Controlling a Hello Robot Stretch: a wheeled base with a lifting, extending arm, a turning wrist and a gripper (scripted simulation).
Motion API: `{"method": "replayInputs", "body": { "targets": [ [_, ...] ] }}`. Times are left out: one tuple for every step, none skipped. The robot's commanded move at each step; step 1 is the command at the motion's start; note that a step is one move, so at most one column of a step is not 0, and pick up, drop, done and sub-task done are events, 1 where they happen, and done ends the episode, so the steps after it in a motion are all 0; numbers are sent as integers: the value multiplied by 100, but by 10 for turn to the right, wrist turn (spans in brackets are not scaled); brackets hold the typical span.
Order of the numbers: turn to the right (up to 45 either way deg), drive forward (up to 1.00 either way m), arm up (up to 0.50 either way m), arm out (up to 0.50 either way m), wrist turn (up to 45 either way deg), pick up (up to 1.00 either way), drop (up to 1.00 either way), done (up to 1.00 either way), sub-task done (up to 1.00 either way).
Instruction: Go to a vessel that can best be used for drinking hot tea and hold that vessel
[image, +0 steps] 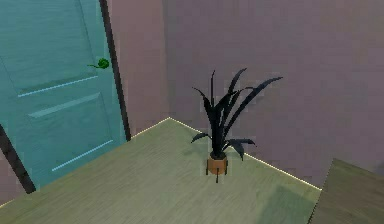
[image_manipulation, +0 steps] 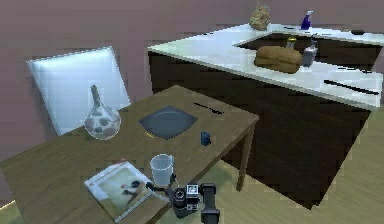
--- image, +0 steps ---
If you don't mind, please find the orange plant pot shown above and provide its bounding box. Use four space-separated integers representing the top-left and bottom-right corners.
205 151 230 184

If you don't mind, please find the dark house plant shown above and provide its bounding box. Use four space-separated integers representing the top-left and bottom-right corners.
190 67 284 162

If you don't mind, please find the teal room door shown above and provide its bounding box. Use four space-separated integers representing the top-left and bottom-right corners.
0 0 128 190

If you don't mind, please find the brown wooden furniture top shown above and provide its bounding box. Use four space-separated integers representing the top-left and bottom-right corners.
307 157 384 224

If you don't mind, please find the green door handle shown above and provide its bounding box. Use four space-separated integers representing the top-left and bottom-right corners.
87 57 111 70

